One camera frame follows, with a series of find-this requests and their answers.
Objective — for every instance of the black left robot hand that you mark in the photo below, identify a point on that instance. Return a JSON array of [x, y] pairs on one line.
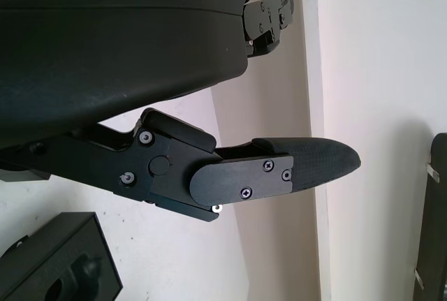
[[104, 53]]

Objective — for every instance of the black camera box base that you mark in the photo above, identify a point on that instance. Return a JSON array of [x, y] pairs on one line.
[[52, 252]]

